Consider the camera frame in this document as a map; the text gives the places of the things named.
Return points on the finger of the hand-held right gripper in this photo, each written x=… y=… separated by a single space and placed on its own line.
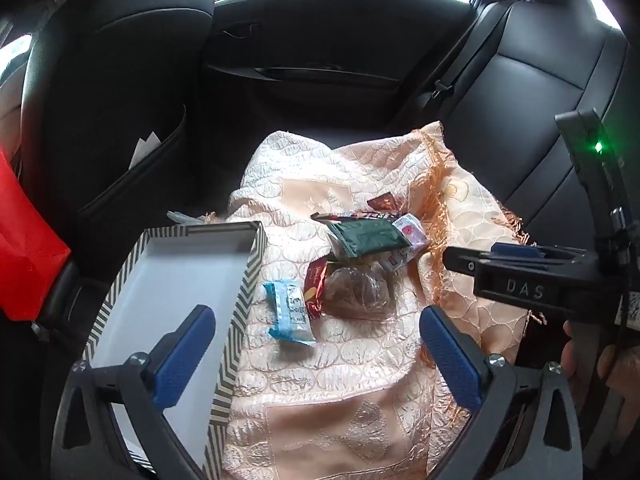
x=515 y=251
x=465 y=262

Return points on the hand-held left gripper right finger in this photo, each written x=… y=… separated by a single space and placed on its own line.
x=450 y=360

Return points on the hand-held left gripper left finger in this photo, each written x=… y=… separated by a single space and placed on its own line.
x=182 y=355

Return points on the white pink snack packet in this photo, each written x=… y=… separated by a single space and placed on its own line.
x=407 y=232

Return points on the striped cardboard box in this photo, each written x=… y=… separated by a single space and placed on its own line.
x=165 y=280

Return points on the dark green snack packet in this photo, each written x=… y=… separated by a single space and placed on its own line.
x=367 y=237

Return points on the clear bag of brown snack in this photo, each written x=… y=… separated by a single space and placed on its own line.
x=357 y=292

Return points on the blue white snack packet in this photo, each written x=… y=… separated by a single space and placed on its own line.
x=290 y=310

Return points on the dark coffee stick sachet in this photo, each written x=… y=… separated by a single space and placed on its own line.
x=350 y=217

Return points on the red cream biscuit packet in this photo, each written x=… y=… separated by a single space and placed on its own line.
x=315 y=285

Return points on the person's right hand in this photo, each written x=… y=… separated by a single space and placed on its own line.
x=572 y=355

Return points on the black car console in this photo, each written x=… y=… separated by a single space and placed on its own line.
x=70 y=300

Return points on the peach quilted blanket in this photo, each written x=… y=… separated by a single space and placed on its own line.
x=325 y=400

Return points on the clear plastic wrapper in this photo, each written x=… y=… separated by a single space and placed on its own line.
x=182 y=217

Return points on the black seat pocket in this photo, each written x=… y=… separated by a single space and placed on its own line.
x=125 y=200

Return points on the red fabric bag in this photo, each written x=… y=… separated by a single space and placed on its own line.
x=25 y=250

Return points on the black seat belt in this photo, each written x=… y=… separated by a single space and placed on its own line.
x=457 y=67

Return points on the white paper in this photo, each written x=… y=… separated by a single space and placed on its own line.
x=145 y=147

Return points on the black car door panel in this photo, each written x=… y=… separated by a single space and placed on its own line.
x=300 y=35

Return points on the black leather car seat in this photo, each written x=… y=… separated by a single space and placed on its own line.
x=100 y=85

